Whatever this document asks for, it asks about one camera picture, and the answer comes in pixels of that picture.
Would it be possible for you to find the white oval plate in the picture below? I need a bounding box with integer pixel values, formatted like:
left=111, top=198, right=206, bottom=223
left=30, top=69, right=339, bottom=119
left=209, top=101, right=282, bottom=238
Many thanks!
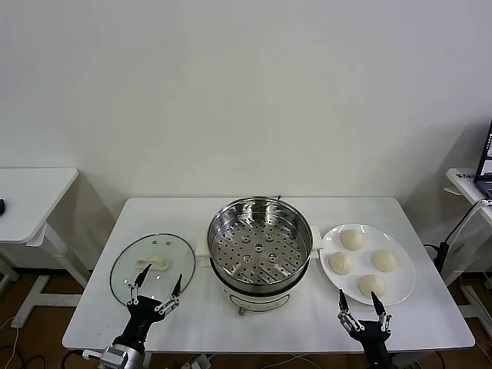
left=319, top=223, right=417, bottom=308

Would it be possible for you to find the white laptop cable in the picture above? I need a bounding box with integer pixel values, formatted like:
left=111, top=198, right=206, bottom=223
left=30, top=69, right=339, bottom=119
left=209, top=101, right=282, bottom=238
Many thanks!
left=447, top=198, right=492, bottom=247

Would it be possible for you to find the white steamed baozi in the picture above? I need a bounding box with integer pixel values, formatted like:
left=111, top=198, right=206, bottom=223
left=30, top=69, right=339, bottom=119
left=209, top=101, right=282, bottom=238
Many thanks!
left=371, top=249, right=401, bottom=273
left=328, top=251, right=355, bottom=276
left=340, top=229, right=365, bottom=251
left=357, top=274, right=387, bottom=301

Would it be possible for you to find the white side table with laptop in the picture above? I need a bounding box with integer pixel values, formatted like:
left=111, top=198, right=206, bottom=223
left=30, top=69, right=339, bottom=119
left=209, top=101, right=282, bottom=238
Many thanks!
left=441, top=168, right=492, bottom=320

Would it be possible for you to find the white floor cable with plug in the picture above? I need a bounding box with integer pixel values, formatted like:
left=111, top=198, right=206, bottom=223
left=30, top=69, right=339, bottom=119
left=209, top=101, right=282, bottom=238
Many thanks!
left=0, top=315, right=23, bottom=369

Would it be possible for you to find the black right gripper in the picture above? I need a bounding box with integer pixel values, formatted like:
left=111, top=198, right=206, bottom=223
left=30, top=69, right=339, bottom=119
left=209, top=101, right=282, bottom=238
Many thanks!
left=337, top=289, right=394, bottom=369

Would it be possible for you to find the stainless steel steamer basket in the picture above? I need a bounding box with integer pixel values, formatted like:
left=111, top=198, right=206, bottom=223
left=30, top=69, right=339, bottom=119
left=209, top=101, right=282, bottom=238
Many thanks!
left=206, top=196, right=313, bottom=288

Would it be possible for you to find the white floor power strip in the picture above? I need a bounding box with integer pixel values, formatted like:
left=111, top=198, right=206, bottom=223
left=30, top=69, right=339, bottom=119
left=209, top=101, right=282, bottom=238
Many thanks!
left=180, top=353, right=211, bottom=369

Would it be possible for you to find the round glass pot lid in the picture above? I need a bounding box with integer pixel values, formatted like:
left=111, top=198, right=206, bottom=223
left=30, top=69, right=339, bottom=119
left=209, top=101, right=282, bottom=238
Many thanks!
left=109, top=232, right=197, bottom=308

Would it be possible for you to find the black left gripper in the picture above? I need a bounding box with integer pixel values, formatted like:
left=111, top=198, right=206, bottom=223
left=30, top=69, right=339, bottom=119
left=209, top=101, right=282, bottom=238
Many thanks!
left=114, top=263, right=183, bottom=347

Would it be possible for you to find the black power adapter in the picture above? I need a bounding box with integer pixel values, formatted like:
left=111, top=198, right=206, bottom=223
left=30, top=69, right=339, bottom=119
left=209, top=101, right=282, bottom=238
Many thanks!
left=424, top=241, right=450, bottom=274

